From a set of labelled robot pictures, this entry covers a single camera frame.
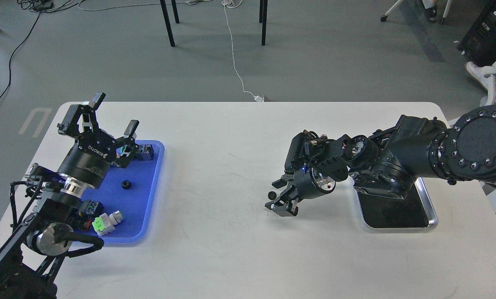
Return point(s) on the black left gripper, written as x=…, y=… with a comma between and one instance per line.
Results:
x=94, y=150

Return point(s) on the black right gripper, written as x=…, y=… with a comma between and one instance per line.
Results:
x=305, y=183

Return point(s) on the small black gear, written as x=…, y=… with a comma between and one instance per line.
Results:
x=272, y=195
x=126, y=184

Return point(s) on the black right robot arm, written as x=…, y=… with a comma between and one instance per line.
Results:
x=387, y=163

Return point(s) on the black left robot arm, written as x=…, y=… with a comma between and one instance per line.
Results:
x=32, y=256

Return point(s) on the blue plastic tray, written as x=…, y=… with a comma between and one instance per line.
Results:
x=135, y=203

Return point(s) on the silver metal tray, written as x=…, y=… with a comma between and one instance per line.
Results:
x=414, y=213

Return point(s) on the green white connector part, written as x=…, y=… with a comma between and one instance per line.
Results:
x=105, y=223

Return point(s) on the red emergency stop button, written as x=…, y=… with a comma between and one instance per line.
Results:
x=83, y=224

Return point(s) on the black table leg left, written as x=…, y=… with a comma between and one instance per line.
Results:
x=165, y=13

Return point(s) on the black table leg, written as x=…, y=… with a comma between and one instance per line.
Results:
x=263, y=12
x=165, y=13

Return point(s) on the black table leg right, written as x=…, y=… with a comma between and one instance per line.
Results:
x=263, y=12

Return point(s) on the person in blue jeans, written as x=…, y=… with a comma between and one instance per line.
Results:
x=476, y=72

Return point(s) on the black equipment case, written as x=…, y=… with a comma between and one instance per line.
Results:
x=479, y=43

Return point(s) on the green push button switch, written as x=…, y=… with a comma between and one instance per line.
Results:
x=145, y=152

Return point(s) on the black blue switch block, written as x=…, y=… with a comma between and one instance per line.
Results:
x=90, y=208

